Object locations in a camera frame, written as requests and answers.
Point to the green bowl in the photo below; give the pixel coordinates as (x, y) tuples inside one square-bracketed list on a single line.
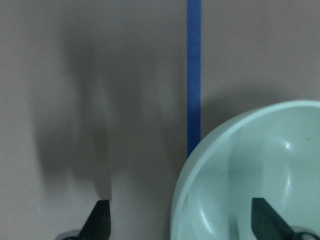
[(271, 152)]

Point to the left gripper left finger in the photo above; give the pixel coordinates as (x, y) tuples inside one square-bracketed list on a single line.
[(98, 224)]

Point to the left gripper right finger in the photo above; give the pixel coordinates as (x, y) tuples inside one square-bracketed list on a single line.
[(267, 224)]

